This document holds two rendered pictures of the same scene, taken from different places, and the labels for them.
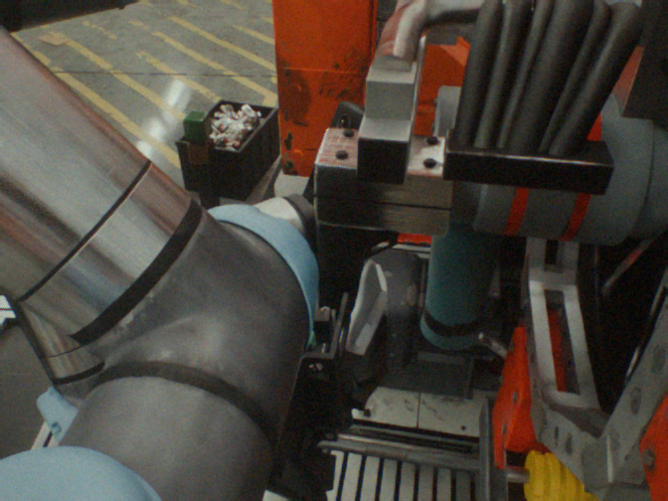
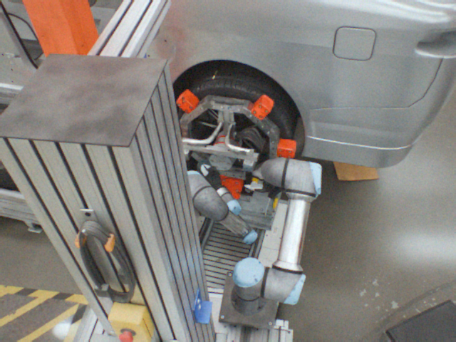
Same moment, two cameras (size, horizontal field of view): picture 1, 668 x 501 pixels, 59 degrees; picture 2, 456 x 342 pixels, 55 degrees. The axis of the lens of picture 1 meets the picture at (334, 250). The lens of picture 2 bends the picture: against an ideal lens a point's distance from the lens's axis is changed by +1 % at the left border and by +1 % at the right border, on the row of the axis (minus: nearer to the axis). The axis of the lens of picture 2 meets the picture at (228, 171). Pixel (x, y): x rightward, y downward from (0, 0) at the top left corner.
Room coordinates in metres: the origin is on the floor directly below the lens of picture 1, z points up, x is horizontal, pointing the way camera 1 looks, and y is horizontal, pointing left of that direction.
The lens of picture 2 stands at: (0.20, 1.49, 2.50)
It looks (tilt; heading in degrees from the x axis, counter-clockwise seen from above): 47 degrees down; 280
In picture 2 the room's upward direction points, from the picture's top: 4 degrees counter-clockwise
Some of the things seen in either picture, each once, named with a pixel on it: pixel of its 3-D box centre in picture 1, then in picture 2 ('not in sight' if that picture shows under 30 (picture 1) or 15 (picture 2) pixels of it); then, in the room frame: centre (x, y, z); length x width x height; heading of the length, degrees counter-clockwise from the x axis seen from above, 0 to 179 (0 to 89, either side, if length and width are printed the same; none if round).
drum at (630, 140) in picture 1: (541, 163); (226, 149); (0.48, -0.20, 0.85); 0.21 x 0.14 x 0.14; 80
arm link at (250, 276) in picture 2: not in sight; (250, 278); (0.28, 0.64, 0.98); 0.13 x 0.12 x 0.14; 170
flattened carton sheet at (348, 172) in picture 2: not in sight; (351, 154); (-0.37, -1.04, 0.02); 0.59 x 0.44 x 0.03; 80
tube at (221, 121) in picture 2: not in sight; (202, 127); (0.59, -0.16, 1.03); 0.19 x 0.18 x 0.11; 80
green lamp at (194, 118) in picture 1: (197, 125); not in sight; (0.95, 0.24, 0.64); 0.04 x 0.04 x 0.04; 80
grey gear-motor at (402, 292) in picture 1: (450, 338); not in sight; (0.79, -0.23, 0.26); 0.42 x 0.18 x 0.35; 80
